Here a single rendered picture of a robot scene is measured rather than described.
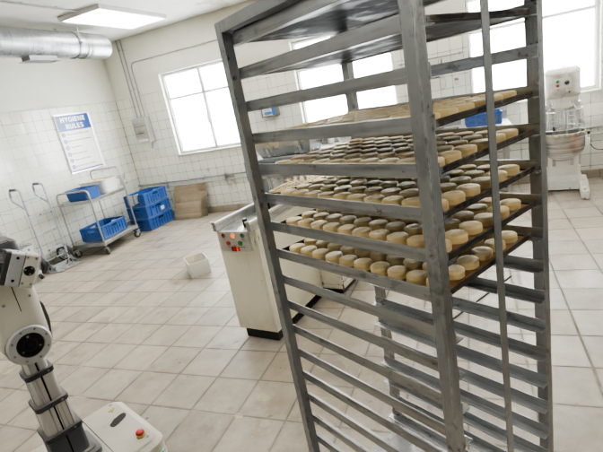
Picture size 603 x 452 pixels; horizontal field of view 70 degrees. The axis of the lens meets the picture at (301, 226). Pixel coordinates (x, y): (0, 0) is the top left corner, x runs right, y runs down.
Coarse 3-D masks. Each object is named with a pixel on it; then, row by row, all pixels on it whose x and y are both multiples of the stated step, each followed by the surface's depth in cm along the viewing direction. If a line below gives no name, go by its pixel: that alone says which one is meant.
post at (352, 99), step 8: (352, 64) 147; (344, 72) 147; (352, 72) 147; (352, 96) 148; (352, 104) 149; (376, 288) 170; (384, 296) 171; (384, 352) 179; (392, 352) 178; (400, 424) 187
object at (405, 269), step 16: (304, 240) 140; (320, 240) 137; (512, 240) 112; (320, 256) 126; (336, 256) 121; (352, 256) 119; (368, 256) 121; (384, 256) 116; (464, 256) 105; (480, 256) 106; (384, 272) 108; (400, 272) 104; (416, 272) 102; (464, 272) 99
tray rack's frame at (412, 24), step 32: (288, 0) 93; (416, 0) 72; (480, 0) 85; (416, 32) 73; (416, 64) 74; (416, 96) 76; (544, 96) 104; (416, 128) 78; (544, 128) 106; (416, 160) 81; (544, 160) 108; (544, 192) 110; (544, 224) 112; (544, 256) 114; (448, 288) 87; (544, 288) 117; (448, 320) 89; (448, 352) 90; (448, 384) 93; (448, 416) 96; (544, 416) 130; (416, 448) 177; (448, 448) 99; (512, 448) 117
